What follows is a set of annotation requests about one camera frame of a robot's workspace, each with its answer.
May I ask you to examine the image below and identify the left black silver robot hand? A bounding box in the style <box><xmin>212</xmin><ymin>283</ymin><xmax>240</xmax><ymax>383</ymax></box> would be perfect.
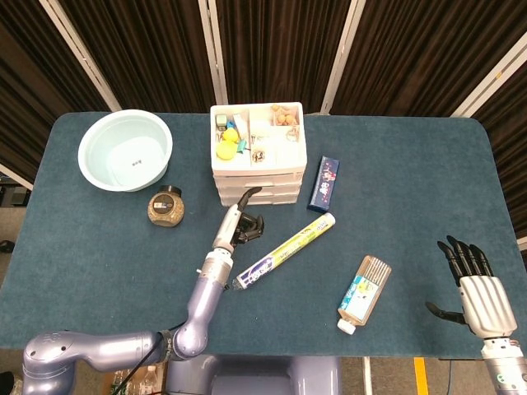
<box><xmin>212</xmin><ymin>186</ymin><xmax>266</xmax><ymax>253</ymax></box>

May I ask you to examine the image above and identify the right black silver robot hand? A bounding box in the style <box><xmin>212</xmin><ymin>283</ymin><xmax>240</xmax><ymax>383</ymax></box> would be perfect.
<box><xmin>425</xmin><ymin>235</ymin><xmax>518</xmax><ymax>339</ymax></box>

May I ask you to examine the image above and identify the clear plastic drawer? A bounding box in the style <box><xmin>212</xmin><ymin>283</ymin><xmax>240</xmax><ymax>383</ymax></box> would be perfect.
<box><xmin>218</xmin><ymin>193</ymin><xmax>301</xmax><ymax>207</ymax></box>
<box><xmin>216</xmin><ymin>183</ymin><xmax>303</xmax><ymax>196</ymax></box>
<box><xmin>213</xmin><ymin>172</ymin><xmax>305</xmax><ymax>185</ymax></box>

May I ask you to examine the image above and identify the white plastic drawer organizer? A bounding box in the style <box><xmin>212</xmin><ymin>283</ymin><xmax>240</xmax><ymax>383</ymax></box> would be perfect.
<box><xmin>209</xmin><ymin>101</ymin><xmax>309</xmax><ymax>207</ymax></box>

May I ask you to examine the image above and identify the green blue cling film roll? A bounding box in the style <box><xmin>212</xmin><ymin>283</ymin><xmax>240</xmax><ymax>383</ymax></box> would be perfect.
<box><xmin>231</xmin><ymin>212</ymin><xmax>337</xmax><ymax>292</ymax></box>

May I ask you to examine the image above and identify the round glass jar black lid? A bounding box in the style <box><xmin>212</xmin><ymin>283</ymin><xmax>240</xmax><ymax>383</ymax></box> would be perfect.
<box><xmin>147</xmin><ymin>185</ymin><xmax>186</xmax><ymax>227</ymax></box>

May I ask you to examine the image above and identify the dark blue toothpaste box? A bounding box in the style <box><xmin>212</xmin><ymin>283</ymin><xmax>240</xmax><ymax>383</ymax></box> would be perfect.
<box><xmin>306</xmin><ymin>155</ymin><xmax>341</xmax><ymax>214</ymax></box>

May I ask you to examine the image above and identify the pile of brown walnuts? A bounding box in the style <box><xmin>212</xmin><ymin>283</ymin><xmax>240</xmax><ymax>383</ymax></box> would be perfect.
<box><xmin>270</xmin><ymin>104</ymin><xmax>299</xmax><ymax>127</ymax></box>

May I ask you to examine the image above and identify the flat bottle white cap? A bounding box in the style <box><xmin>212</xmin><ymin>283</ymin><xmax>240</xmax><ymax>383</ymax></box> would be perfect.
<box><xmin>336</xmin><ymin>254</ymin><xmax>393</xmax><ymax>335</ymax></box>

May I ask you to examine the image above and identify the light blue plastic basin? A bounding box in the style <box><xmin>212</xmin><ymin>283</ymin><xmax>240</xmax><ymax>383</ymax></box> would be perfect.
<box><xmin>77</xmin><ymin>109</ymin><xmax>174</xmax><ymax>193</ymax></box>

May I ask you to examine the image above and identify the teal felt table mat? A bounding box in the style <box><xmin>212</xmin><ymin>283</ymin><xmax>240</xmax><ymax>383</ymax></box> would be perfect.
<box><xmin>0</xmin><ymin>111</ymin><xmax>520</xmax><ymax>360</ymax></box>

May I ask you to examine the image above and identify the white table leg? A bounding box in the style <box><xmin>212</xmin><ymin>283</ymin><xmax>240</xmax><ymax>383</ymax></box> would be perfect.
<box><xmin>361</xmin><ymin>356</ymin><xmax>374</xmax><ymax>395</ymax></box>

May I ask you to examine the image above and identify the purple robot torso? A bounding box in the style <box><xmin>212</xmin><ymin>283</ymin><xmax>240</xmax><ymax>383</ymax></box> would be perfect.
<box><xmin>164</xmin><ymin>354</ymin><xmax>343</xmax><ymax>395</ymax></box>

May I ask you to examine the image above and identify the clear plastic water bottle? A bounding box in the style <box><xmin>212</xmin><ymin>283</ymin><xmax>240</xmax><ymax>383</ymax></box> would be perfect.
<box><xmin>111</xmin><ymin>369</ymin><xmax>133</xmax><ymax>395</ymax></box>
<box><xmin>140</xmin><ymin>365</ymin><xmax>161</xmax><ymax>395</ymax></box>

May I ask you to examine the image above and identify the dark brown pleated curtain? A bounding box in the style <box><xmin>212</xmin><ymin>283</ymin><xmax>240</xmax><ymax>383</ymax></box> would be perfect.
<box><xmin>0</xmin><ymin>0</ymin><xmax>527</xmax><ymax>239</ymax></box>

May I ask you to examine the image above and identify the brown cardboard box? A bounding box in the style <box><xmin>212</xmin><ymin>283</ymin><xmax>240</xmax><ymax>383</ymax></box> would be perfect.
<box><xmin>101</xmin><ymin>361</ymin><xmax>168</xmax><ymax>395</ymax></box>

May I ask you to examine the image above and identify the grey sneaker shoe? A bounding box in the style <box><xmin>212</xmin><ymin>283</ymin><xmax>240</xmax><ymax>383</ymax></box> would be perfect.
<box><xmin>0</xmin><ymin>371</ymin><xmax>24</xmax><ymax>394</ymax></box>

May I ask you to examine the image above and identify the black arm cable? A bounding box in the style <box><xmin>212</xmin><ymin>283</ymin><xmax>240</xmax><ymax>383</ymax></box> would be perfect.
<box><xmin>122</xmin><ymin>317</ymin><xmax>187</xmax><ymax>390</ymax></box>

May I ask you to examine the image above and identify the white metal frame post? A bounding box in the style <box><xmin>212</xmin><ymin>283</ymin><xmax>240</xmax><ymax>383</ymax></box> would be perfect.
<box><xmin>39</xmin><ymin>0</ymin><xmax>123</xmax><ymax>113</ymax></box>
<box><xmin>197</xmin><ymin>0</ymin><xmax>230</xmax><ymax>106</ymax></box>
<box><xmin>319</xmin><ymin>0</ymin><xmax>368</xmax><ymax>116</ymax></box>
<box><xmin>0</xmin><ymin>163</ymin><xmax>35</xmax><ymax>192</ymax></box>
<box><xmin>450</xmin><ymin>49</ymin><xmax>527</xmax><ymax>119</ymax></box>

